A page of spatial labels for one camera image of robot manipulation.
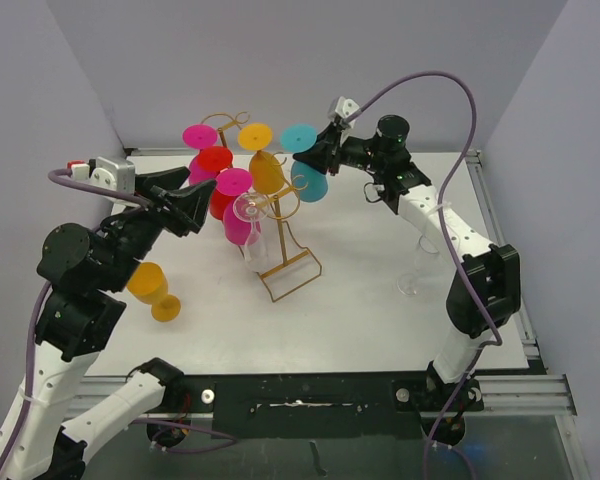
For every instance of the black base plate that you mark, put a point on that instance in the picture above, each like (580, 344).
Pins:
(322, 406)

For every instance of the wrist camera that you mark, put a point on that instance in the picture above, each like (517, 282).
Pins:
(116, 174)
(342, 112)

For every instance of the orange plastic wine glass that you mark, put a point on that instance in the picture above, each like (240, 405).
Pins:
(265, 170)
(149, 285)

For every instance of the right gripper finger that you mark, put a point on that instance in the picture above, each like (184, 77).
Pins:
(326, 139)
(318, 157)

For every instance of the pink plastic wine glass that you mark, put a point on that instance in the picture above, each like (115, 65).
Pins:
(198, 137)
(229, 204)

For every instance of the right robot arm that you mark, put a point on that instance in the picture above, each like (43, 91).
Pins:
(485, 291)

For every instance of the clear wine glass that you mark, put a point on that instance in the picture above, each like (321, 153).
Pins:
(253, 208)
(426, 268)

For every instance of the teal plastic wine glass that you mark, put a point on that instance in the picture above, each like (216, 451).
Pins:
(310, 184)

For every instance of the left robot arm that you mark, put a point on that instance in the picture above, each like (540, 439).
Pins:
(73, 319)

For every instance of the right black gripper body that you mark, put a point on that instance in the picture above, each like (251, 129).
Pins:
(341, 153)

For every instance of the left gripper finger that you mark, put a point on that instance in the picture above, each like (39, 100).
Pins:
(171, 179)
(185, 210)

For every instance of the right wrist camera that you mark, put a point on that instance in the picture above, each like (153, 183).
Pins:
(342, 112)

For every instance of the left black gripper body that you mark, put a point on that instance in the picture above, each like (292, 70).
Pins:
(154, 203)

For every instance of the red plastic wine glass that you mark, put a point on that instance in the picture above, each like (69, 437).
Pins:
(215, 159)

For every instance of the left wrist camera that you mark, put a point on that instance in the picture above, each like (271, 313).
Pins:
(116, 174)

